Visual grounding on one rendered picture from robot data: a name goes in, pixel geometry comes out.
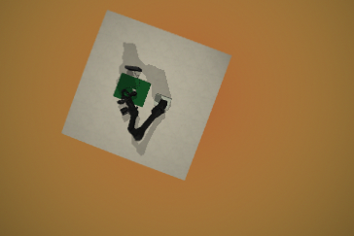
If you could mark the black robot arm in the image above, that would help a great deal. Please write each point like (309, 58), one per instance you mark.
(138, 133)

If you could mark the green circuit board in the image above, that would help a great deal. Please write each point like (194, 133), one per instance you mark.
(127, 82)

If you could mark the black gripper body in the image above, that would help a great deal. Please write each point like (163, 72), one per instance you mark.
(133, 93)

